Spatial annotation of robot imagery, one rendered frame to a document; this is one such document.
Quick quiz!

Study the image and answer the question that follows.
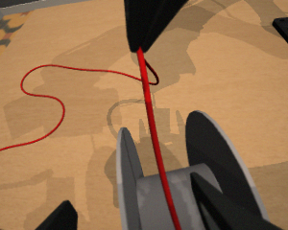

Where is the dark red cable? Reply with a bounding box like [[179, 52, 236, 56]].
[[0, 47, 181, 230]]

